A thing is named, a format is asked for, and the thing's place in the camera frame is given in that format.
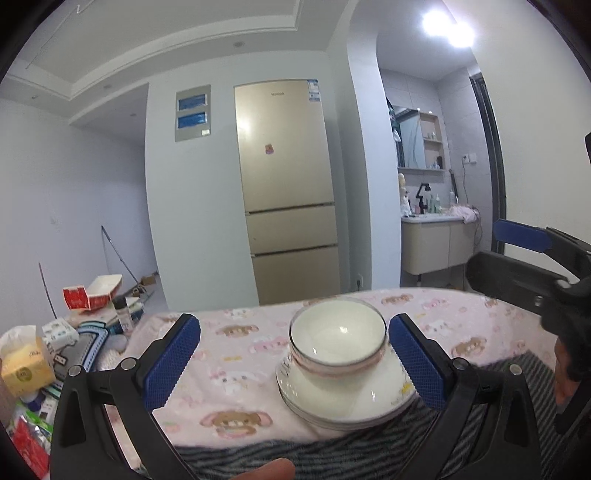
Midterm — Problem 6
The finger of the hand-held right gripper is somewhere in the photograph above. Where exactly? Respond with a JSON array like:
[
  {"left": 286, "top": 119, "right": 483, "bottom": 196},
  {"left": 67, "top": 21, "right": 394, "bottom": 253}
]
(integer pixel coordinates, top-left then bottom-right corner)
[
  {"left": 492, "top": 219, "right": 591, "bottom": 280},
  {"left": 466, "top": 250, "right": 591, "bottom": 326}
]

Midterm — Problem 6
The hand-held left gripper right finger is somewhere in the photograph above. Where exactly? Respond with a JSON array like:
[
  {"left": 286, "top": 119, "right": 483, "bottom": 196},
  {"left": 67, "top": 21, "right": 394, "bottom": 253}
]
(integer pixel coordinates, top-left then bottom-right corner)
[{"left": 388, "top": 313, "right": 541, "bottom": 480}]

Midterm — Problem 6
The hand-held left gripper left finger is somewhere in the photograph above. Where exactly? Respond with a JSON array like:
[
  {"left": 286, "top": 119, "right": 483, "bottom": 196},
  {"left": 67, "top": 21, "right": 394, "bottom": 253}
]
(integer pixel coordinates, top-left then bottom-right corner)
[{"left": 50, "top": 312, "right": 202, "bottom": 480}]

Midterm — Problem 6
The white ribbed bowl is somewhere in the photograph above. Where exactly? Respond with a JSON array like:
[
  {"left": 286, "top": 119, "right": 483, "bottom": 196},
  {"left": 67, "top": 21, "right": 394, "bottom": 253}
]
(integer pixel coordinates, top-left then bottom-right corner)
[{"left": 289, "top": 301, "right": 388, "bottom": 367}]

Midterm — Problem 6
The person's right hand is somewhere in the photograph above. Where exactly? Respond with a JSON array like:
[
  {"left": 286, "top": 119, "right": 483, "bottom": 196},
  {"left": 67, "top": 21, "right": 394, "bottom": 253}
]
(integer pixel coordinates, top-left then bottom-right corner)
[{"left": 554, "top": 340, "right": 579, "bottom": 407}]

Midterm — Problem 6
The person's left hand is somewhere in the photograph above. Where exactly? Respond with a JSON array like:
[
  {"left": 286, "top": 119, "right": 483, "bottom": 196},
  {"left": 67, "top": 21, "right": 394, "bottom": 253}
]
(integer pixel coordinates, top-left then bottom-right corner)
[{"left": 230, "top": 458, "right": 297, "bottom": 480}]

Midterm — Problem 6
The pink towel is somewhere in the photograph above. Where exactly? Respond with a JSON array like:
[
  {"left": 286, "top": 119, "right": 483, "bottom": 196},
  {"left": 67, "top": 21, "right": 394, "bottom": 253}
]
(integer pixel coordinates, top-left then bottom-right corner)
[{"left": 445, "top": 203, "right": 481, "bottom": 225}]

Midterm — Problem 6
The clear spice bottle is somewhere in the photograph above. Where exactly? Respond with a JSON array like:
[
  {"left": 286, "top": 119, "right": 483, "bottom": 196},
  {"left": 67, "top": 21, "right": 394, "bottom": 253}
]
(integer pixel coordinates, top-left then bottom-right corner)
[{"left": 113, "top": 297, "right": 135, "bottom": 334}]

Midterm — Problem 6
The pink bear print tablecloth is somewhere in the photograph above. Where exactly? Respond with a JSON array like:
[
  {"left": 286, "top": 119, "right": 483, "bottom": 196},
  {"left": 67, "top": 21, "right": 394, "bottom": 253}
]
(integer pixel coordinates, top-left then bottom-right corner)
[{"left": 96, "top": 287, "right": 551, "bottom": 449}]

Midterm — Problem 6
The beige vanity cabinet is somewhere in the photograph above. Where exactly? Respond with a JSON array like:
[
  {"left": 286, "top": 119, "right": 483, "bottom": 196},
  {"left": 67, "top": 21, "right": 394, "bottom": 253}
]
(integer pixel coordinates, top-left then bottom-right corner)
[{"left": 400, "top": 216, "right": 476, "bottom": 278}]

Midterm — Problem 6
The grey blue stitched mat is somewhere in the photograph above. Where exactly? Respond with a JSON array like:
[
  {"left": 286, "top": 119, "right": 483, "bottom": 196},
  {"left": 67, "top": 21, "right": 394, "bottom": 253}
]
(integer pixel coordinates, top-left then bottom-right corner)
[{"left": 50, "top": 322, "right": 110, "bottom": 371}]

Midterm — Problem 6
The open red white carton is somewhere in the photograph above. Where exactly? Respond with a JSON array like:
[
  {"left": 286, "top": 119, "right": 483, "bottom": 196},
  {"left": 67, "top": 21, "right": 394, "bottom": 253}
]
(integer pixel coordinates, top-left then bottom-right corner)
[{"left": 86, "top": 274, "right": 125, "bottom": 310}]

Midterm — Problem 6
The grey striped blanket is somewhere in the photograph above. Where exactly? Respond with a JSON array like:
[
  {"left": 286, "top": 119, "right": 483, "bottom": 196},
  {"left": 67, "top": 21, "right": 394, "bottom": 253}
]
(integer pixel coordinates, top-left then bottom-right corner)
[{"left": 133, "top": 350, "right": 591, "bottom": 480}]

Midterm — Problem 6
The small white blue box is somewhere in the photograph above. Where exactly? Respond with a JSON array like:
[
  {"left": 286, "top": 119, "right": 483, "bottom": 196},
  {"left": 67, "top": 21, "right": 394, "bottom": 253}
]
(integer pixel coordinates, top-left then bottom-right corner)
[{"left": 41, "top": 318, "right": 79, "bottom": 352}]

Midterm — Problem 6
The small red box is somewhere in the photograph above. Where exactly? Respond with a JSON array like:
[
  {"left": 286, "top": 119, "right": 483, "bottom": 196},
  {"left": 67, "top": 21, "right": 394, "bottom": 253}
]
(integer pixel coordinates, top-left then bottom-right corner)
[{"left": 62, "top": 285, "right": 90, "bottom": 311}]

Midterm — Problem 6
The metal pole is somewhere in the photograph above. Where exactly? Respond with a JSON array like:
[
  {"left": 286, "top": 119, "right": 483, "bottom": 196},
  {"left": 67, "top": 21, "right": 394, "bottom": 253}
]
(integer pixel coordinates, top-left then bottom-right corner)
[{"left": 100, "top": 224, "right": 140, "bottom": 288}]

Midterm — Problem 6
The blonde doll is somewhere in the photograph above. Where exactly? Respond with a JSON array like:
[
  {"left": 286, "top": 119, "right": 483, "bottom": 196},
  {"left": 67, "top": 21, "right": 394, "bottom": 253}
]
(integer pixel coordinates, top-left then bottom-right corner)
[{"left": 397, "top": 172, "right": 412, "bottom": 216}]

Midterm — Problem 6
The yellow tissue pack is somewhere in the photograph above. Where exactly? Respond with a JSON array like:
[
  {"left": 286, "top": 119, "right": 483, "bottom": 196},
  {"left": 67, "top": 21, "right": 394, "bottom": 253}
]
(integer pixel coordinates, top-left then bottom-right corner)
[{"left": 0, "top": 325, "right": 57, "bottom": 398}]

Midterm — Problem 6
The thin metal rod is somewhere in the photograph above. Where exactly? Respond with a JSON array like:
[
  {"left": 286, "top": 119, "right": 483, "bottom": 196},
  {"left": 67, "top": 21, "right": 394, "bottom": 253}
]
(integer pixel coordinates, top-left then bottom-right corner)
[{"left": 39, "top": 261, "right": 59, "bottom": 320}]

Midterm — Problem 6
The bathroom mirror cabinet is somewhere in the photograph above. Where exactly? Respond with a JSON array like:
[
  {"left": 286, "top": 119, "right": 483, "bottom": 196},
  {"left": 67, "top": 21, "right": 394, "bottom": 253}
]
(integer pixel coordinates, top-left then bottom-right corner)
[{"left": 386, "top": 104, "right": 447, "bottom": 172}]

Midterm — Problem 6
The green packet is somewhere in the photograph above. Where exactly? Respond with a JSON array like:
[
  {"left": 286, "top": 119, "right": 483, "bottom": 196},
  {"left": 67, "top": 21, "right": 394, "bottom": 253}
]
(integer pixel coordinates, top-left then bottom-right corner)
[{"left": 13, "top": 396, "right": 52, "bottom": 435}]

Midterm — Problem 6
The red packet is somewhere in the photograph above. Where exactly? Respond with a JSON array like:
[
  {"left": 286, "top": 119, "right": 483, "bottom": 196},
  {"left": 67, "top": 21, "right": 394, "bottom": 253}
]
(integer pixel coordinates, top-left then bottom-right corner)
[{"left": 8, "top": 419, "right": 51, "bottom": 479}]

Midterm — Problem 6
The gold three-door fridge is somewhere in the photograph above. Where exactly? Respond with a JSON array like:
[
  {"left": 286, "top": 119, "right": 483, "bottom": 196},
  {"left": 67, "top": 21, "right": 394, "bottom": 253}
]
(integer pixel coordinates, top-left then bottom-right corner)
[{"left": 233, "top": 78, "right": 343, "bottom": 306}]

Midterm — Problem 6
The ceiling light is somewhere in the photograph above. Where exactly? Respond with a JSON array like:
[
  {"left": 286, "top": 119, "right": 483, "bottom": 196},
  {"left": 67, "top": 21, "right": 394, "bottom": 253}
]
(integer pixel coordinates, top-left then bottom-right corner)
[{"left": 421, "top": 8, "right": 477, "bottom": 48}]

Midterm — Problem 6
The black door frame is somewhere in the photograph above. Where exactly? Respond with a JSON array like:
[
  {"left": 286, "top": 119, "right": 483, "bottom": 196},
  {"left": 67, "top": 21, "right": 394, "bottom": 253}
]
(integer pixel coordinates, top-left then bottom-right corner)
[{"left": 469, "top": 73, "right": 509, "bottom": 256}]

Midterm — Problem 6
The grey wall electrical panel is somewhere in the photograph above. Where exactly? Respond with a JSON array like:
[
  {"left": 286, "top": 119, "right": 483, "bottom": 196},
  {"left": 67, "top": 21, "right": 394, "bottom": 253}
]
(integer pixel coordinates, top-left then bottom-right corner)
[{"left": 174, "top": 83, "right": 213, "bottom": 144}]

